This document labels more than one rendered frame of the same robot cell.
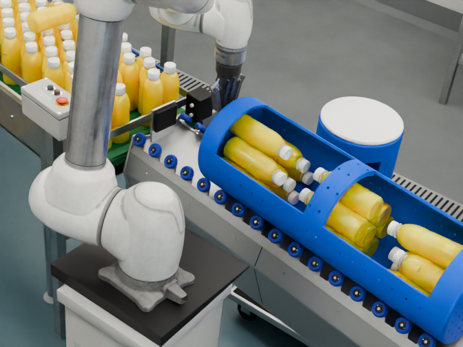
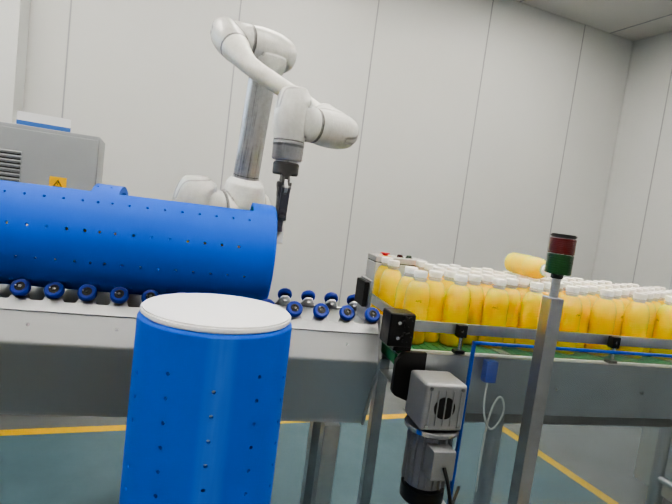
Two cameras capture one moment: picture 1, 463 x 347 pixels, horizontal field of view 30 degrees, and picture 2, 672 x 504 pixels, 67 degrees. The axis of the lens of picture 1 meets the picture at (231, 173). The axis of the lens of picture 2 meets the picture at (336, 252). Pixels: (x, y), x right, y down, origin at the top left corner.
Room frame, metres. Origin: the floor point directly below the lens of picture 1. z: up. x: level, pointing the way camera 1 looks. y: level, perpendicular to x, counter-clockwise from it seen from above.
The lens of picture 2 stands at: (3.14, -1.06, 1.26)
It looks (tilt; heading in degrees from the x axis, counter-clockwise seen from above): 5 degrees down; 125
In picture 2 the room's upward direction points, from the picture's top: 7 degrees clockwise
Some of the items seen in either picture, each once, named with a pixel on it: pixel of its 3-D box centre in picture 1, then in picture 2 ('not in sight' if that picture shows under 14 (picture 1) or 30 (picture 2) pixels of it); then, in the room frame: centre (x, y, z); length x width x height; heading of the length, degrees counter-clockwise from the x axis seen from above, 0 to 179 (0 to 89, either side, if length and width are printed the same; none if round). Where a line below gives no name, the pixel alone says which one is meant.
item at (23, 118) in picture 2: not in sight; (44, 123); (0.29, 0.20, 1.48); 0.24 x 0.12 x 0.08; 66
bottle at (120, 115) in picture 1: (118, 114); (389, 293); (2.35, 0.39, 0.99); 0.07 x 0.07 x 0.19
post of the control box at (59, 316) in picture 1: (58, 238); (375, 413); (2.26, 0.58, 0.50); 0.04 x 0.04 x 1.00; 49
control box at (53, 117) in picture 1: (52, 108); (396, 270); (2.26, 0.58, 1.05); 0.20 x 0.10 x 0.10; 49
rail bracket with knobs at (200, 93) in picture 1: (198, 106); (396, 329); (2.52, 0.14, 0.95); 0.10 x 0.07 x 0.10; 139
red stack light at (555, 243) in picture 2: not in sight; (562, 246); (2.86, 0.29, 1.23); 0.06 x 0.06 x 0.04
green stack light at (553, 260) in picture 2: not in sight; (559, 263); (2.86, 0.29, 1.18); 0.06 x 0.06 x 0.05
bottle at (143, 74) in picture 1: (148, 87); (430, 307); (2.53, 0.32, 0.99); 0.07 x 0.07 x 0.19
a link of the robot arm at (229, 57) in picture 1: (230, 51); (287, 152); (2.15, 0.04, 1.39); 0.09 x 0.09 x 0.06
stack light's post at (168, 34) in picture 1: (162, 138); (518, 503); (2.86, 0.29, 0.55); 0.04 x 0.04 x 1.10; 49
